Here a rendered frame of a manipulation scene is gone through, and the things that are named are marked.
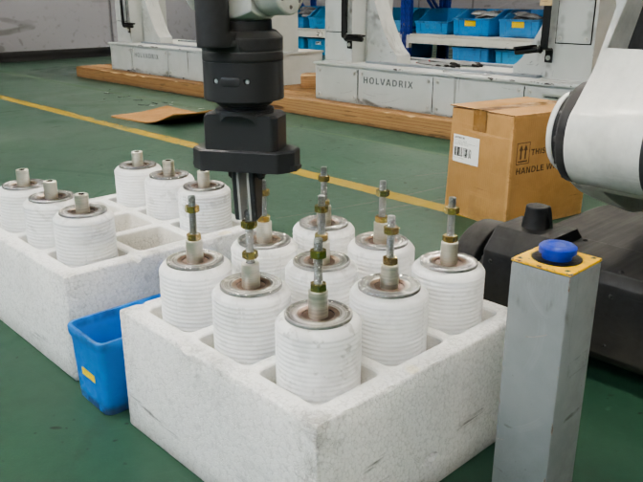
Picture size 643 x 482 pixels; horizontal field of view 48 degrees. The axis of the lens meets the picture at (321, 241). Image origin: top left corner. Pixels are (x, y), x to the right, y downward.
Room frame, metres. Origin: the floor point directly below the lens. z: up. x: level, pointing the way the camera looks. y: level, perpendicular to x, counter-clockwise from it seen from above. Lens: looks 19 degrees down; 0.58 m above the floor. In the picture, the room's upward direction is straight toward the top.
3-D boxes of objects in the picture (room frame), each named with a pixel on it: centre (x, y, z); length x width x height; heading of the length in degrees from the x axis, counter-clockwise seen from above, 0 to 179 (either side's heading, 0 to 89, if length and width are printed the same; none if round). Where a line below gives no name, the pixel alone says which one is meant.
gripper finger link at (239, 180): (0.81, 0.10, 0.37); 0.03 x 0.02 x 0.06; 166
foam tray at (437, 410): (0.89, 0.00, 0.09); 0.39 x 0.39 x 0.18; 44
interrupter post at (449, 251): (0.89, -0.17, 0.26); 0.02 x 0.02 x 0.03
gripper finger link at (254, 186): (0.81, 0.07, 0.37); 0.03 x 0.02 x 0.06; 166
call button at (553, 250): (0.73, -0.25, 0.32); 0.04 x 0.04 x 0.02
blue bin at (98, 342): (1.05, 0.24, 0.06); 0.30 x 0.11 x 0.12; 133
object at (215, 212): (1.29, 0.22, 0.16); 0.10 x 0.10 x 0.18
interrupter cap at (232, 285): (0.81, 0.09, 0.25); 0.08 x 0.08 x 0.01
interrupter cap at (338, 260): (0.89, 0.00, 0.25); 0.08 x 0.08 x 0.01
